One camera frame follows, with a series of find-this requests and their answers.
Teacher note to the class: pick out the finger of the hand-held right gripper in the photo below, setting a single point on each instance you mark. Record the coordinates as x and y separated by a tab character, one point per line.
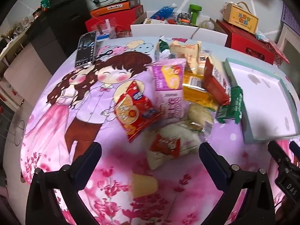
279	154
295	150

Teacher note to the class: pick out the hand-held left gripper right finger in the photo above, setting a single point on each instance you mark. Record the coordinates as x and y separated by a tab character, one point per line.
211	160

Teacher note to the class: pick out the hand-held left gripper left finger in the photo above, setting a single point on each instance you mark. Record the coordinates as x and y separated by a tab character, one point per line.
90	159

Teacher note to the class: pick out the clear rice cake packet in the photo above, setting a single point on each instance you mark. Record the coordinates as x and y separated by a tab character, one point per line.
199	118

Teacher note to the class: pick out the cream packet red triangle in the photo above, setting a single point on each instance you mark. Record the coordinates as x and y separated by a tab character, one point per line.
164	145

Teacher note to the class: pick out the white tray teal rim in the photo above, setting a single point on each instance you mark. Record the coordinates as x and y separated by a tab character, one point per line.
262	103

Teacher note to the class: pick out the dark green snack packet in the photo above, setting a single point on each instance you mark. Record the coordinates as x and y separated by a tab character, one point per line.
232	107

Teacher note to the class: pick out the red cracker packet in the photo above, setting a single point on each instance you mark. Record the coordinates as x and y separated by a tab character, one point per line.
133	112

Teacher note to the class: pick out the yellow snack packet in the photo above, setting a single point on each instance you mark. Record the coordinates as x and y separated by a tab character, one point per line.
196	95

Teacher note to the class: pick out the red brown snack packet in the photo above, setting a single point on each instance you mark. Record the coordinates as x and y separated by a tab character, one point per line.
216	84

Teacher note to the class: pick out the pink snack packet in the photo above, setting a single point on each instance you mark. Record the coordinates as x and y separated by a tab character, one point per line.
168	84

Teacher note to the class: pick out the clear bread packet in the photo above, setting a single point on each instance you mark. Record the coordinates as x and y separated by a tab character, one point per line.
185	50

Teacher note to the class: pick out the green white snack packet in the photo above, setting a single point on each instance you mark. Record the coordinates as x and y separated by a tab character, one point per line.
163	46

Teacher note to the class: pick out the red patterned box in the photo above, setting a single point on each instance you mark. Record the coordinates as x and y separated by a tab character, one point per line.
280	51

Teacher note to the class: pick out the black smartphone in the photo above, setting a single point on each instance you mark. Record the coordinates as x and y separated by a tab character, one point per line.
85	49

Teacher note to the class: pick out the white shelf unit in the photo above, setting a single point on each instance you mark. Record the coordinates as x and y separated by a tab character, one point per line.
284	35

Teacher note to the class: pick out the light blue tissue packet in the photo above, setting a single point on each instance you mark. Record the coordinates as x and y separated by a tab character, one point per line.
261	36

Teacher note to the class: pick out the blue white packet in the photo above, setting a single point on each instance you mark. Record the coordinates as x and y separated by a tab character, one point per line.
103	37

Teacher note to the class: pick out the clear plastic box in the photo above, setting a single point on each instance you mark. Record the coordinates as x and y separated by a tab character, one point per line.
107	29

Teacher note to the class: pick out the white cardboard box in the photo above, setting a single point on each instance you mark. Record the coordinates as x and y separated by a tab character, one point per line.
178	32

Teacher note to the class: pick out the clear tape roll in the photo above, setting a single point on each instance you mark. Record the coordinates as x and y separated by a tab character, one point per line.
207	24

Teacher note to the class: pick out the purple plastic basket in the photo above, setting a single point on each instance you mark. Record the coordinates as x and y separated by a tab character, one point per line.
290	14

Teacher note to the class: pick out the black cabinet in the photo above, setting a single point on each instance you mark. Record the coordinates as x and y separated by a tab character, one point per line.
61	25

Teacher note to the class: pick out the red cardboard box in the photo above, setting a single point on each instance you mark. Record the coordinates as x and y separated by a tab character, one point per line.
112	23

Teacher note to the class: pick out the small yellow gift box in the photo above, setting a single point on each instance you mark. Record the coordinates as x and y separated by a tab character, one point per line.
241	17

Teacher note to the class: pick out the colourful snack bag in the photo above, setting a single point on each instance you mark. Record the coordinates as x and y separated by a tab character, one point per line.
185	18

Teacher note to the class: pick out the green dumbbell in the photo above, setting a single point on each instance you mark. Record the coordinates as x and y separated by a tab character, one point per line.
194	14

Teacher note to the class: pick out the small white yellow carton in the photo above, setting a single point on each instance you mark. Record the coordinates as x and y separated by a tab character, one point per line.
152	21

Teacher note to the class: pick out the orange flat box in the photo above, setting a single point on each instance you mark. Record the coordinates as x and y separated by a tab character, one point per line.
114	7

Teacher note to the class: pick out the blue plastic bag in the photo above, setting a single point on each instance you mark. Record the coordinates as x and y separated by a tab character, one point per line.
164	11

